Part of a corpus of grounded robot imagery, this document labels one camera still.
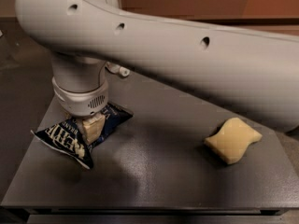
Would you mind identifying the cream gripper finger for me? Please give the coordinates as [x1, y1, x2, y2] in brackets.
[82, 113, 106, 145]

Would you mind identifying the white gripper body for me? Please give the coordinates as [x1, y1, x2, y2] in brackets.
[52, 78, 108, 118]

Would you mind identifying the blue Kettle chip bag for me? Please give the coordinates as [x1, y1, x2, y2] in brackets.
[34, 103, 134, 169]

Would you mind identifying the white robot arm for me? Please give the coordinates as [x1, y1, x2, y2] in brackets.
[15, 0, 299, 136]

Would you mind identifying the clear plastic water bottle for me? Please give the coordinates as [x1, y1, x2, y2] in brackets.
[106, 63, 130, 77]

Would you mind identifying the yellow sponge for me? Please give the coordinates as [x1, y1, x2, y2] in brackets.
[204, 118, 263, 164]

